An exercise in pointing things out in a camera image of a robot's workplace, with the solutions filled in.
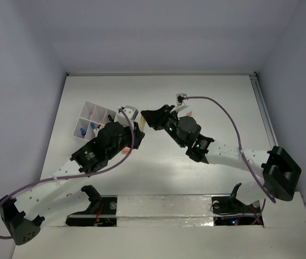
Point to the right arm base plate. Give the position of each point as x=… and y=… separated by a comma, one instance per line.
x=228, y=211

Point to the orange eraser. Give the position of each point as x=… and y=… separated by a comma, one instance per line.
x=125, y=150

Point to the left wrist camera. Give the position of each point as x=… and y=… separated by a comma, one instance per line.
x=128, y=116

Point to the aluminium rail right side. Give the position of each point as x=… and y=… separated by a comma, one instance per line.
x=267, y=126

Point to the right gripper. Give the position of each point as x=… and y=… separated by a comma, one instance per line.
x=157, y=118

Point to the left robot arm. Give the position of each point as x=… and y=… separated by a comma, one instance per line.
x=26, y=210

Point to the yellow glue tube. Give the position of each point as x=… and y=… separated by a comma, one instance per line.
x=142, y=123

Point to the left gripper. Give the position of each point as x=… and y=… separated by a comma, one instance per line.
x=137, y=134

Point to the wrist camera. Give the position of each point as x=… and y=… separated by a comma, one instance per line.
x=180, y=102
x=128, y=116

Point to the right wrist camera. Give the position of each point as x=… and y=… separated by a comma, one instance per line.
x=180, y=102

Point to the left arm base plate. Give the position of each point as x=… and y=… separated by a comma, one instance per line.
x=101, y=213

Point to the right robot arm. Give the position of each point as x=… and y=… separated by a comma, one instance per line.
x=207, y=150

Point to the white divided organizer tray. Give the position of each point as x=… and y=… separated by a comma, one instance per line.
x=91, y=112

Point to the blue clear glue bottle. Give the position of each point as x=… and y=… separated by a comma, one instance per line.
x=83, y=132

